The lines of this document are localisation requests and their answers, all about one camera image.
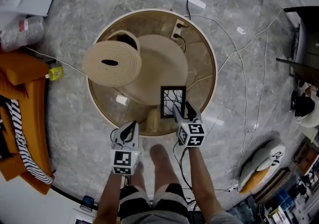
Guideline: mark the small blue container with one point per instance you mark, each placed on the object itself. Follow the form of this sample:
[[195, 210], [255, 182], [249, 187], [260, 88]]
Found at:
[[87, 203]]

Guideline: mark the orange sofa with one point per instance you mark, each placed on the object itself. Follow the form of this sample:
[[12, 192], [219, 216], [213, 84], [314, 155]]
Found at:
[[31, 108]]

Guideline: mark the white beanbag seat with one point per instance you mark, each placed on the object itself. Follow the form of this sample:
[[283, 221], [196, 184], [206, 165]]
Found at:
[[260, 155]]

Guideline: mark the dark wooden rack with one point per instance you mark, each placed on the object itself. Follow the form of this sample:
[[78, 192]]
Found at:
[[271, 184]]

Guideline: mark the round glass coffee table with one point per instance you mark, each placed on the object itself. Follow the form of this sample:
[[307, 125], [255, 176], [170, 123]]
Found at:
[[202, 53]]

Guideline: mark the person's black white striped shorts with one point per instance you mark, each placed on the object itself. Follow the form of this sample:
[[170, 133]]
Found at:
[[174, 199]]

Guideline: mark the person's leg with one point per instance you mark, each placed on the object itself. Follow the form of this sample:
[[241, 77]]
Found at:
[[137, 174], [163, 165]]

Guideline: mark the person's right leg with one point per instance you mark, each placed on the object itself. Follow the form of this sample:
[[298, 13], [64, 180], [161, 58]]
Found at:
[[163, 165]]

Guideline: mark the person's left forearm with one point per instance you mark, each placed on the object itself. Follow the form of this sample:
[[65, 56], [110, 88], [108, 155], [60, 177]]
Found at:
[[108, 198]]

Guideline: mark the brown wooden cabinet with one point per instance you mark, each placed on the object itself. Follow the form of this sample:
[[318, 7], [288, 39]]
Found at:
[[306, 157]]

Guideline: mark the white power strip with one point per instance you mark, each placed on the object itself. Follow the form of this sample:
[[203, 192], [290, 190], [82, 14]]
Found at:
[[236, 187], [180, 29]]

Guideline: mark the dark wooden vanity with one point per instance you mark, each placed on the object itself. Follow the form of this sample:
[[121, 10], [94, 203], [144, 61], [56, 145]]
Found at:
[[307, 41]]

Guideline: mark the clear plastic water jug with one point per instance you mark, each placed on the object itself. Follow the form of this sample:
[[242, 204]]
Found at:
[[20, 36]]

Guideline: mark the orange pillow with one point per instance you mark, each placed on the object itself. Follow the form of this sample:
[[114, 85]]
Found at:
[[255, 179]]

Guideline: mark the person's right forearm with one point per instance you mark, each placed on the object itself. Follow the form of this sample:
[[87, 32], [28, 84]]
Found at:
[[204, 183]]

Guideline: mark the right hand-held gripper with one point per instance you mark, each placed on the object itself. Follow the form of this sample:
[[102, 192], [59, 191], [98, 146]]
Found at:
[[192, 134]]

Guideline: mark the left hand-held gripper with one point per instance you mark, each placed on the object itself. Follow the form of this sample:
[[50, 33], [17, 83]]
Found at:
[[122, 159]]

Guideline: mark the black framed picture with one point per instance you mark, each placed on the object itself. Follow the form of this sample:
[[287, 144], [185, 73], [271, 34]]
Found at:
[[172, 98]]

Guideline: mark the yellow green bottle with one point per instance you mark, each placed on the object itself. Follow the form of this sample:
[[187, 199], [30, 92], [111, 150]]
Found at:
[[55, 73]]

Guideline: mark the person's left leg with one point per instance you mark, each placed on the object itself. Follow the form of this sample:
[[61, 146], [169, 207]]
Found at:
[[137, 174]]

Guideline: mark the person's grey shirt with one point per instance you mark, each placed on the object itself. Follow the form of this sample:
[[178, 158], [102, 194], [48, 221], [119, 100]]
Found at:
[[154, 219]]

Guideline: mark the person's right beige shoe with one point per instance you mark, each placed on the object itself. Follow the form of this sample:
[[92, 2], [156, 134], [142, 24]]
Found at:
[[153, 119]]

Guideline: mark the black white striped blanket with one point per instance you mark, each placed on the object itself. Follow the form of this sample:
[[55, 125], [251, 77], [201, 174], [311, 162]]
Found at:
[[23, 145]]

